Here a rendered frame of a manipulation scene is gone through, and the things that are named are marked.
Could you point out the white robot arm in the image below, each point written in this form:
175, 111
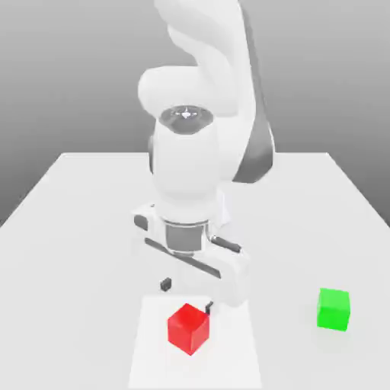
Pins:
186, 170

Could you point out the small green cube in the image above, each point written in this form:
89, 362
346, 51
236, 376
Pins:
332, 309

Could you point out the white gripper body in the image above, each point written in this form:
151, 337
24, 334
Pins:
234, 280

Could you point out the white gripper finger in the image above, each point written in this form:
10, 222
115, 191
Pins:
209, 306
165, 284

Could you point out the small red cube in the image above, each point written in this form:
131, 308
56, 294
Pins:
187, 329

